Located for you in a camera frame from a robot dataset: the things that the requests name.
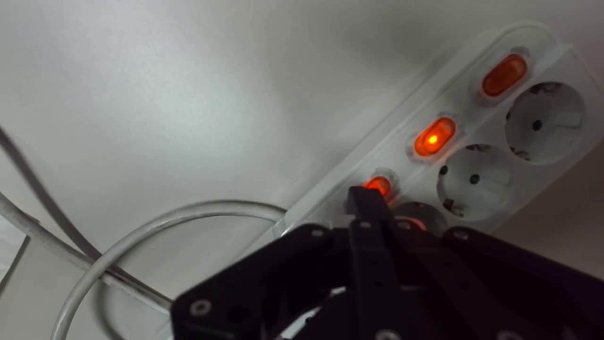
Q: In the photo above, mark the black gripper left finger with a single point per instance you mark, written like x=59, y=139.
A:
x=344, y=277

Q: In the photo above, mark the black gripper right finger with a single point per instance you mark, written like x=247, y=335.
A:
x=500, y=292

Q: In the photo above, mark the white multi-socket power strip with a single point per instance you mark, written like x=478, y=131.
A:
x=478, y=141

